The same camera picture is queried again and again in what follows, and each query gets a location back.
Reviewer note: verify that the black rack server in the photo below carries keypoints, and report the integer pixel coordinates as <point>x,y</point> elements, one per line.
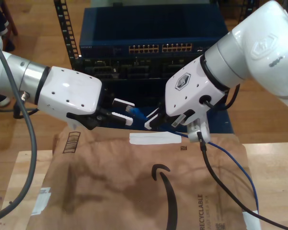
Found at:
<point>134,64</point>

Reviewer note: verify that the person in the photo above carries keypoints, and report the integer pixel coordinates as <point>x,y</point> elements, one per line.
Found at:
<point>2,26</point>
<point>3,101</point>

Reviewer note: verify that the black perforated rack post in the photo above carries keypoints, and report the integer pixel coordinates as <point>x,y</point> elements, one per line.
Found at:
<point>245,12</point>
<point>67,36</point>

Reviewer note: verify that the white tape strip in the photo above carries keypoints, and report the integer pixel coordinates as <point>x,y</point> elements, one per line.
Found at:
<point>153,139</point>

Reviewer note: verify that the blue network switch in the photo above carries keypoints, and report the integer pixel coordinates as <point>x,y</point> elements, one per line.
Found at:
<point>146,24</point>

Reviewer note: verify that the white paper label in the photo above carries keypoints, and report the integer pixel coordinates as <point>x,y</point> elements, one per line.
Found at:
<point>251,220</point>
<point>42,201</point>

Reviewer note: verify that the dark blue flat device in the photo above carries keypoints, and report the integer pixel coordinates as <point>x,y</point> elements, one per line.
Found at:
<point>220,119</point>

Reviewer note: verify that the brown paper mailer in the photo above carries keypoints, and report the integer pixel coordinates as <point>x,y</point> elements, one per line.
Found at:
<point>98,182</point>

